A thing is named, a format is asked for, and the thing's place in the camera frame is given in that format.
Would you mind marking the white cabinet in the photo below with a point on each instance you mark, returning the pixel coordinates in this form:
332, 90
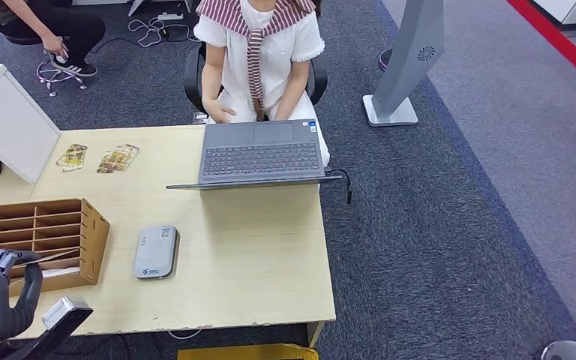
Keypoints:
9, 121

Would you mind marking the white power strip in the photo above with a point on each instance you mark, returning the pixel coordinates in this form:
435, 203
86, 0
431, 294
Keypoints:
170, 16

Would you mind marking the person's left forearm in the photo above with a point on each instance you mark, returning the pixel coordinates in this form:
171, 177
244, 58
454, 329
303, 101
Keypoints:
293, 97

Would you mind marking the crouching person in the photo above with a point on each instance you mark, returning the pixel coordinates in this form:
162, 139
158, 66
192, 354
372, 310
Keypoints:
79, 27

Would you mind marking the patterned card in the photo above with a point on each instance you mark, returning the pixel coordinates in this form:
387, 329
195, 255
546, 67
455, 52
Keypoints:
131, 149
72, 158
111, 162

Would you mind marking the chrome base stool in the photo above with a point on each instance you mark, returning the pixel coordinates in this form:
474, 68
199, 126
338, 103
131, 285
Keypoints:
49, 79

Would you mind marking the grey kiosk stand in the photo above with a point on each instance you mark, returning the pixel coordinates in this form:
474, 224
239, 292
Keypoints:
404, 62

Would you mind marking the black power adapter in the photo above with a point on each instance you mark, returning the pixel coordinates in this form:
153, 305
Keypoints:
174, 34

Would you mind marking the black office chair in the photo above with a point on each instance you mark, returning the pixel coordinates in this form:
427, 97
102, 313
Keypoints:
194, 84

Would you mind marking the grey card reader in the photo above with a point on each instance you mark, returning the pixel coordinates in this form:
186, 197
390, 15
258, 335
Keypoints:
155, 252

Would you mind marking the person's right hand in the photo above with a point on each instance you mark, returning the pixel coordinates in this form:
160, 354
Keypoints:
217, 110

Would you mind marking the grey laptop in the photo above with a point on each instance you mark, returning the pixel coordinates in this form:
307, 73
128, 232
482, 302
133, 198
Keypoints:
260, 159

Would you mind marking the seated person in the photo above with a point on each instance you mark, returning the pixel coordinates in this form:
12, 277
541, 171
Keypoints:
273, 54

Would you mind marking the person's right forearm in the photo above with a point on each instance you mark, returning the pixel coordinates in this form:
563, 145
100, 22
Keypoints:
212, 87

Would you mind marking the white desk leg panel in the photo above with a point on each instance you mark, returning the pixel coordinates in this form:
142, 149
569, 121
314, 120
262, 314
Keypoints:
315, 334

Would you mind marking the wooden card organizer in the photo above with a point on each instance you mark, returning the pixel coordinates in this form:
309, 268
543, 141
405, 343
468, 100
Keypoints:
94, 243

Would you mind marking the round dark floor base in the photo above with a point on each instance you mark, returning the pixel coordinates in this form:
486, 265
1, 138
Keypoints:
384, 59

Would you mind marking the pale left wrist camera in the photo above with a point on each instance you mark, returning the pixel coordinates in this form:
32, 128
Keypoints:
64, 313

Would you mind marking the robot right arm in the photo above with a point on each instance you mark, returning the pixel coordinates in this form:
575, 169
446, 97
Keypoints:
572, 352

